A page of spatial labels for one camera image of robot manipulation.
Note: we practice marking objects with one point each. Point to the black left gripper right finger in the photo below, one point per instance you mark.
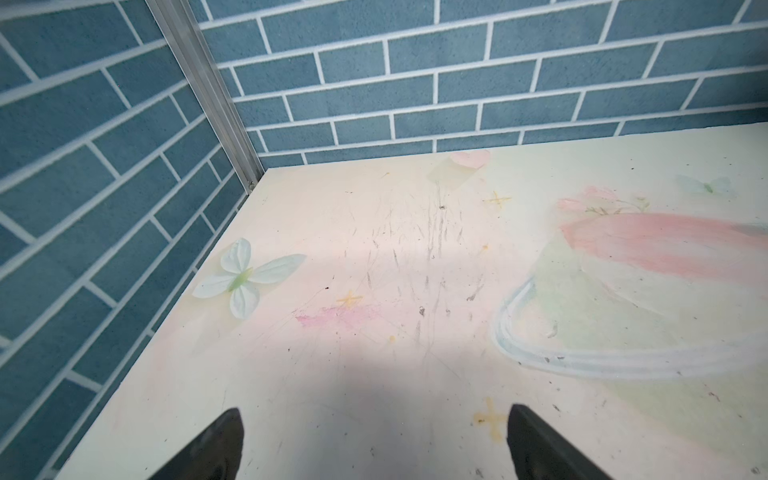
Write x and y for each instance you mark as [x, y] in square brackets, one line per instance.
[538, 451]

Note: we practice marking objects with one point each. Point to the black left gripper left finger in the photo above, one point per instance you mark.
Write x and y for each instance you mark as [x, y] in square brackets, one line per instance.
[215, 453]

